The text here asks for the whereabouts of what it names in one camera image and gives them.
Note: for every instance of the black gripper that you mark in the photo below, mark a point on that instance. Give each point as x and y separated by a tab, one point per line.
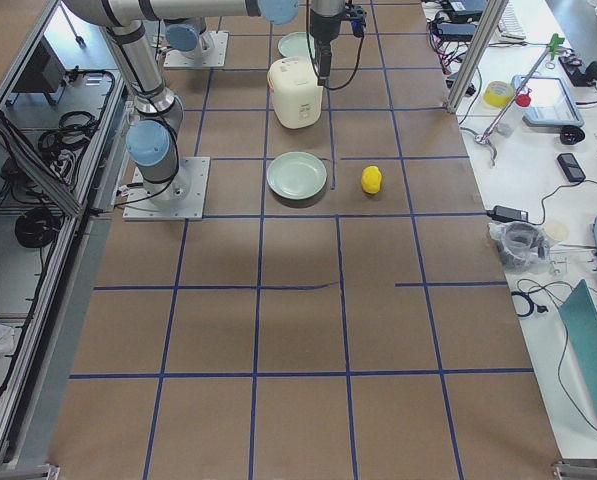
323	29

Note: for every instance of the cream rice cooker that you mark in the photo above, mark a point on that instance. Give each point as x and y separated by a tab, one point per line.
295	95

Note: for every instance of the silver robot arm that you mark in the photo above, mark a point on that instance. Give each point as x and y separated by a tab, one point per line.
159	110
189	36

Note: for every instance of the far green plate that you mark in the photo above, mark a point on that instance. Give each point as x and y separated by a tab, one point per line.
296	44

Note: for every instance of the green plate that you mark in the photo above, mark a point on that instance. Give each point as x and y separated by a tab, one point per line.
296	44
296	175

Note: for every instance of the near green plate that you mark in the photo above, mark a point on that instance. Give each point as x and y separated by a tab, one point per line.
296	175

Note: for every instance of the yellow tape roll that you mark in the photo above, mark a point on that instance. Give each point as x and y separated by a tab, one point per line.
497	94

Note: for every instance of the metal grabber stick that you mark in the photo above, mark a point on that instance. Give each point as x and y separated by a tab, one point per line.
554	46

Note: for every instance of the red capped bottle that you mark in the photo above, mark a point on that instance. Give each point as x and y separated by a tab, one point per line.
514	114

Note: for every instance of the black power adapter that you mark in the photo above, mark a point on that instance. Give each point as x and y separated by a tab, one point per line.
505	214

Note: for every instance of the black round cap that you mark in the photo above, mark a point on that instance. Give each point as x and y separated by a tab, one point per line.
571	135

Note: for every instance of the black phone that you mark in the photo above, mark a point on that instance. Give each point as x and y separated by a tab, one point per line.
571	168

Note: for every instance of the teal laptop lid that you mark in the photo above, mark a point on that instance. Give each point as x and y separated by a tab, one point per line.
585	355

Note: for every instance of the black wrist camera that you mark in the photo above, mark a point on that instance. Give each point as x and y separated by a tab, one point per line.
356	16

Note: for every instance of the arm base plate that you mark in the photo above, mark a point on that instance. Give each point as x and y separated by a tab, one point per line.
183	199
216	59

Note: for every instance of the aluminium frame post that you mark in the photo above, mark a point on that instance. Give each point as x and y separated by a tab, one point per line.
486	27

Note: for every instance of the aluminium side cabinet frame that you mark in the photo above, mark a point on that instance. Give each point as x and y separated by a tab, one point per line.
41	208

